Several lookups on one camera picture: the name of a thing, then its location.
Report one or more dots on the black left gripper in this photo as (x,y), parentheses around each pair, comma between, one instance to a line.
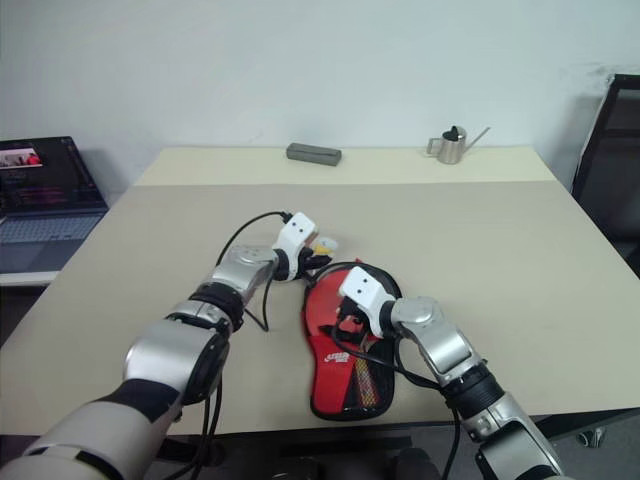
(307,261)

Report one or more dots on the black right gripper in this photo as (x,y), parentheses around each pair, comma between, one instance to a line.
(356,325)

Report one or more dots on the black and red paddle case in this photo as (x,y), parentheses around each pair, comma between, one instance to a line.
(332,380)

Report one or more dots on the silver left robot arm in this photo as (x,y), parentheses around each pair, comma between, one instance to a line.
(170,350)

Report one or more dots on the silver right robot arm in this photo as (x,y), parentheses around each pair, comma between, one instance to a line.
(450,350)

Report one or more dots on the grey pencil case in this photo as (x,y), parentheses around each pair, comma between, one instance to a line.
(314,154)

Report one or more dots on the silver metal watering can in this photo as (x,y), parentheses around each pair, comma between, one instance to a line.
(452,147)

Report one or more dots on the grey caster wheel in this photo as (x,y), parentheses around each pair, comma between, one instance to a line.
(592,437)

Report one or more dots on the open laptop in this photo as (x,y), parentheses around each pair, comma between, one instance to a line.
(45,200)

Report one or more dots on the white side table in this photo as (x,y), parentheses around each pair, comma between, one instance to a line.
(25,279)

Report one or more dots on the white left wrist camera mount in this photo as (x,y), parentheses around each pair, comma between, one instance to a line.
(299,227)

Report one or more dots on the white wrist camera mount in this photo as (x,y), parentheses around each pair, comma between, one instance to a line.
(365,290)
(299,227)

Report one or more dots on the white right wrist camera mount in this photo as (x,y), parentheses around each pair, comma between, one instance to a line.
(365,290)

